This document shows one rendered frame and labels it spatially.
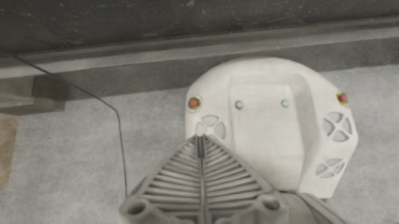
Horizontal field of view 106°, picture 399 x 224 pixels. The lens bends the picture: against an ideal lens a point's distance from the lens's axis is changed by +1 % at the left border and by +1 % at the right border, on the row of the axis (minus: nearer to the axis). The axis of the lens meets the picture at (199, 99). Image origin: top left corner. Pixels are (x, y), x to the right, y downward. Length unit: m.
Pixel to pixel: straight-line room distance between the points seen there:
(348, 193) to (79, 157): 1.36
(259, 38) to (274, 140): 0.34
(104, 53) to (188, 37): 0.26
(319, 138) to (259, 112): 0.19
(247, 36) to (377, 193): 1.02
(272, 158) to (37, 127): 1.16
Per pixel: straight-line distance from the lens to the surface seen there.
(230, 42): 0.51
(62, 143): 1.10
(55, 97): 1.09
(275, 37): 0.56
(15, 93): 0.98
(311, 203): 0.60
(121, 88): 0.98
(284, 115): 0.62
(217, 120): 0.48
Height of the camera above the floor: 0.83
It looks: 75 degrees down
